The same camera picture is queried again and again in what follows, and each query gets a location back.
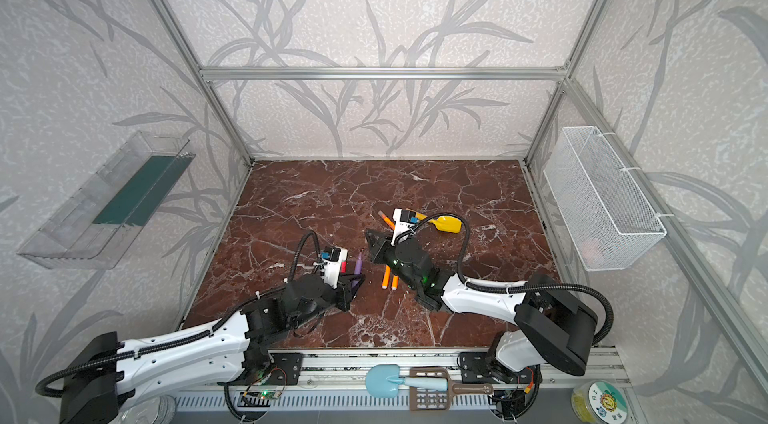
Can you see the green tape roll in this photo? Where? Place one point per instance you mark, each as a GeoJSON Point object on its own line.
{"type": "Point", "coordinates": [599, 402]}

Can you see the purple marker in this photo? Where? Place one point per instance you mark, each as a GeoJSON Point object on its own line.
{"type": "Point", "coordinates": [358, 264]}

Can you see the white wire basket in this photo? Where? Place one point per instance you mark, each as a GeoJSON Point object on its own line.
{"type": "Point", "coordinates": [609, 219]}

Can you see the clear glass bowl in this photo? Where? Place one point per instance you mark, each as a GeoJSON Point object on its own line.
{"type": "Point", "coordinates": [158, 410]}

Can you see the clear plastic wall shelf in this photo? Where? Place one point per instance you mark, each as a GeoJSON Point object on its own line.
{"type": "Point", "coordinates": [96, 226]}

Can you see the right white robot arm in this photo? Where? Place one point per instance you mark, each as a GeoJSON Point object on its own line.
{"type": "Point", "coordinates": [556, 323]}

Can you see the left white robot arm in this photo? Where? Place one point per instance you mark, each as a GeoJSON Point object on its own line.
{"type": "Point", "coordinates": [109, 375]}

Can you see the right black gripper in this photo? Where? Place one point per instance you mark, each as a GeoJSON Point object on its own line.
{"type": "Point", "coordinates": [382, 249]}

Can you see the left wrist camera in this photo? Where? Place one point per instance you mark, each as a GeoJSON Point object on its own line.
{"type": "Point", "coordinates": [330, 264]}

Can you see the aluminium front rail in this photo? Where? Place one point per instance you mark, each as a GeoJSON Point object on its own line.
{"type": "Point", "coordinates": [346, 368]}

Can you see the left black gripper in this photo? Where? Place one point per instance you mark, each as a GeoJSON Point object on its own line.
{"type": "Point", "coordinates": [346, 289]}

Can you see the yellow toy scoop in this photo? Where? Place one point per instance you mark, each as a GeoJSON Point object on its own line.
{"type": "Point", "coordinates": [443, 223]}

